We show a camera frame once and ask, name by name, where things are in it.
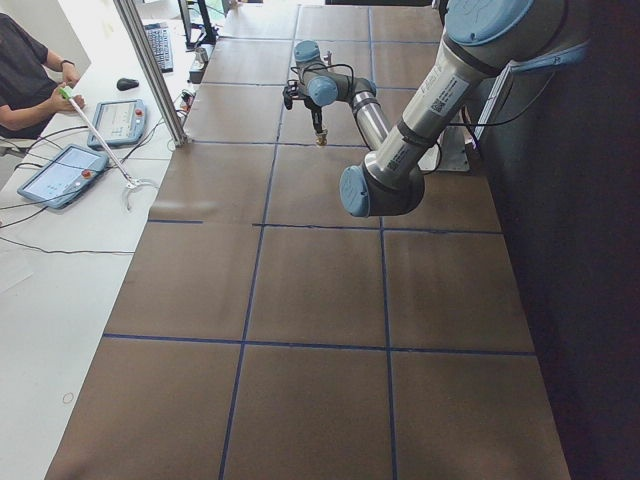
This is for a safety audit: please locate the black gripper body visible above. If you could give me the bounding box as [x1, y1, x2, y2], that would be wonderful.
[305, 102, 324, 131]

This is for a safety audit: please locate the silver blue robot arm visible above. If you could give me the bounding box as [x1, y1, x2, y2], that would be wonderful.
[283, 1, 591, 217]

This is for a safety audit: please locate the black monitor stand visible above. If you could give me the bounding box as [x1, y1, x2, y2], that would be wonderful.
[178, 0, 218, 51]

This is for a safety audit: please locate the black keyboard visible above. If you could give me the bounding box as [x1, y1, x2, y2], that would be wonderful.
[144, 22, 174, 73]

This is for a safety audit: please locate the black computer mouse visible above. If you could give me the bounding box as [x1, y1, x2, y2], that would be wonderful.
[116, 78, 139, 91]

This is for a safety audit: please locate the far blue teach pendant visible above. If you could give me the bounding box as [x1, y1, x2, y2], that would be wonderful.
[93, 99, 147, 148]

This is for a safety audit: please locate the blue teach pendant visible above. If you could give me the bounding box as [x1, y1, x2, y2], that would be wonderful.
[93, 99, 147, 148]
[17, 145, 109, 210]

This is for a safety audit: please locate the white reacher grabber stick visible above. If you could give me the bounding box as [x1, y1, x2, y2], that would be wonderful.
[58, 83, 159, 211]

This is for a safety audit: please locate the near blue teach pendant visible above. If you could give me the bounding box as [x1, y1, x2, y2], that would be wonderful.
[17, 145, 109, 210]

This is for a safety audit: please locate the person in dark shirt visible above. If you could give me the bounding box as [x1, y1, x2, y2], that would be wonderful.
[1, 14, 85, 139]

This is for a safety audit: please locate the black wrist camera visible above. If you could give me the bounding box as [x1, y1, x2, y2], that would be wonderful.
[282, 81, 301, 110]

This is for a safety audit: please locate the aluminium frame post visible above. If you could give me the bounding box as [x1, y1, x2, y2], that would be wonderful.
[113, 0, 188, 147]

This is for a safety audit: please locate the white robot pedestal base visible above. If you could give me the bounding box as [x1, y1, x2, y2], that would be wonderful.
[418, 127, 470, 173]

